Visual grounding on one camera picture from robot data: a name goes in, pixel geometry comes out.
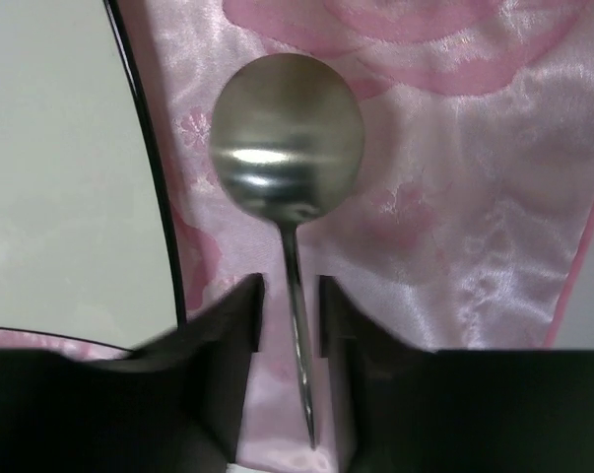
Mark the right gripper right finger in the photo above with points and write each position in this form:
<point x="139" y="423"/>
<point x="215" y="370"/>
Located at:
<point x="399" y="408"/>

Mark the pink satin cloth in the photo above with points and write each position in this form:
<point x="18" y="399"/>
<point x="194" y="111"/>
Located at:
<point x="475" y="205"/>

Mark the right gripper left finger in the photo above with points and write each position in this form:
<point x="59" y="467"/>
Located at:
<point x="173" y="405"/>

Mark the square white plate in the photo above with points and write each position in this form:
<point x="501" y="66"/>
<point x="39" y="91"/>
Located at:
<point x="87" y="243"/>

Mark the silver spoon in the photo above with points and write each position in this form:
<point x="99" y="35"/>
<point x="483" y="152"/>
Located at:
<point x="286" y="142"/>

